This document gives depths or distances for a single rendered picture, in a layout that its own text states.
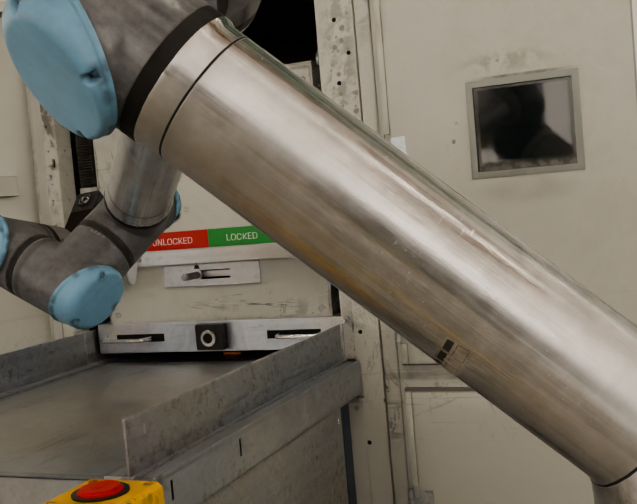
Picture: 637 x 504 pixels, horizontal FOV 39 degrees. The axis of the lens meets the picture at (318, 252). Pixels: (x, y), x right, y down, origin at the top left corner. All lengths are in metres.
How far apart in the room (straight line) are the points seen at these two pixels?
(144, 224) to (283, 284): 0.56
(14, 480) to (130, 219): 0.35
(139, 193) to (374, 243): 0.54
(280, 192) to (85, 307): 0.59
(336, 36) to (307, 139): 1.00
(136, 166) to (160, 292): 0.80
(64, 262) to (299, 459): 0.49
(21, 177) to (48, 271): 0.75
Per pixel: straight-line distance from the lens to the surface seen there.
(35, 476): 1.13
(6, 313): 1.90
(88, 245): 1.21
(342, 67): 1.62
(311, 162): 0.63
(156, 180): 1.09
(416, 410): 1.60
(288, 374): 1.42
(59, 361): 1.84
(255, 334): 1.74
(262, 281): 1.73
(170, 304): 1.83
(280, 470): 1.37
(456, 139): 1.53
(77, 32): 0.65
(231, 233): 1.75
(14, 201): 1.92
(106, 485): 0.83
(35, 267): 1.21
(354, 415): 1.66
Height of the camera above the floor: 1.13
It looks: 3 degrees down
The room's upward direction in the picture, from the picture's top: 5 degrees counter-clockwise
